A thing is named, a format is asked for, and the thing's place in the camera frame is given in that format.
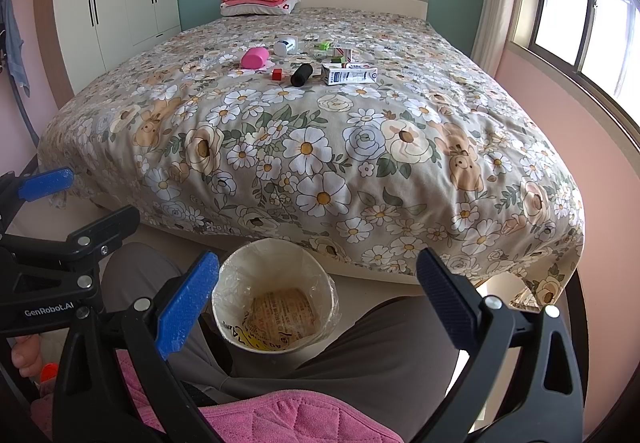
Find pink cup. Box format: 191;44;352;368
240;46;270;70

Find long white blue box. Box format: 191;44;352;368
321;62;378;86

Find black cylinder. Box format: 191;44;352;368
290;64;314;88

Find small white red box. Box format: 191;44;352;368
331;45;355;64

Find white blue-label bottle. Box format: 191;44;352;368
273;36;297;57

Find white trash bin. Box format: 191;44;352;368
212;239;341;355

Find orange slipper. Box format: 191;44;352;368
39;363;58;383

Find hanging blue clothes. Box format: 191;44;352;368
1;0;30;97

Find pink quilted garment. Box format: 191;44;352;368
30;350;404;442

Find floral bed cover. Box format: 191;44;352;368
38;8;585;307

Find white pillow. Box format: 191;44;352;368
220;0;300;17

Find window frame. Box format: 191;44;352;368
529;0;639;146

